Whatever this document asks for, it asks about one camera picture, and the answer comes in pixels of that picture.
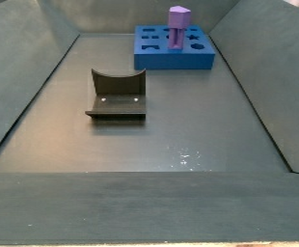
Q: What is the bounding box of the blue shape sorter board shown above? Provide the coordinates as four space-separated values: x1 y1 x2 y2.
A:
134 25 215 70

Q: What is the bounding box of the black curved cradle holder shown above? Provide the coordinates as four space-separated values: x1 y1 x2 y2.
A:
86 70 147 118

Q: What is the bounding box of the purple pentagon peg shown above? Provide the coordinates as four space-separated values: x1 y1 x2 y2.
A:
168 6 191 49

